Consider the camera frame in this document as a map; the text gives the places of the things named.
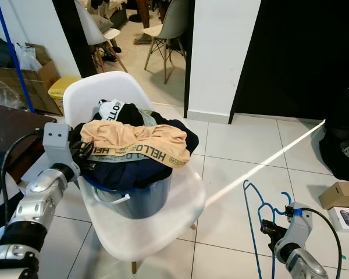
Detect yellow plastic bin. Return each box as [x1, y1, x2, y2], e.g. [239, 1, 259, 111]
[48, 76, 82, 115]

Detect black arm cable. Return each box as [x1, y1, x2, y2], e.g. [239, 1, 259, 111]
[300, 207, 344, 279]
[0, 131, 48, 213]

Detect black garment with white band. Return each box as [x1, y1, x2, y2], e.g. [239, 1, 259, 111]
[96, 99, 200, 155]

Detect large brown cardboard box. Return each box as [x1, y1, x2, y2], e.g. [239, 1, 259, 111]
[0, 44, 62, 114]

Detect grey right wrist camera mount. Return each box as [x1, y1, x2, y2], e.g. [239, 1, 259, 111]
[285, 203, 314, 248]

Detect grey shell chair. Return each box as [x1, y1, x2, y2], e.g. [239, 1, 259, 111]
[143, 0, 193, 86]

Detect black backpack with round emblem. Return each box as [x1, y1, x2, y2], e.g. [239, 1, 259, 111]
[318, 87, 349, 184]

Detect white plastic bag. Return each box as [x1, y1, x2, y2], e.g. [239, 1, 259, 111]
[16, 42, 42, 71]

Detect white shell chair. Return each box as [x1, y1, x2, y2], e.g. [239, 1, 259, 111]
[62, 71, 207, 274]
[73, 0, 129, 73]

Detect navy crumpled garment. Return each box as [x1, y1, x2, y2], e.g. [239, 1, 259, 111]
[90, 157, 175, 191]

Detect blue plastic hanger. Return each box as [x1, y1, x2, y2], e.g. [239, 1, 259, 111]
[243, 180, 294, 279]

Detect closed brown cardboard box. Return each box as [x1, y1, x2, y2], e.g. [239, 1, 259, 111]
[318, 181, 349, 210]

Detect blue grey plastic bucket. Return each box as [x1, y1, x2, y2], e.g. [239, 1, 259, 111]
[81, 171, 172, 220]

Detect blue pole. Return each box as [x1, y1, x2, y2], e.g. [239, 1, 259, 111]
[0, 0, 35, 113]

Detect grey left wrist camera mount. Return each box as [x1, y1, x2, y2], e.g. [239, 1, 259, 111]
[44, 122, 77, 170]

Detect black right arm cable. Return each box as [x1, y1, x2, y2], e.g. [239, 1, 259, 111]
[300, 207, 344, 279]

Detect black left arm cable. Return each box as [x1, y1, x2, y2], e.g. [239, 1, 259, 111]
[0, 131, 48, 213]

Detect beige slipper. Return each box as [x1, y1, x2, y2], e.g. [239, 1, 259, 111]
[134, 32, 156, 45]

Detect dark wooden table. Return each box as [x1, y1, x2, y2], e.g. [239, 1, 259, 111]
[0, 102, 51, 182]

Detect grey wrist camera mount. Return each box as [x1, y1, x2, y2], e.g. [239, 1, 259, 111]
[285, 203, 314, 248]
[44, 122, 77, 170]

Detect beige garment with lettered band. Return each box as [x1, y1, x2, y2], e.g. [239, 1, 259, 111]
[80, 119, 190, 169]

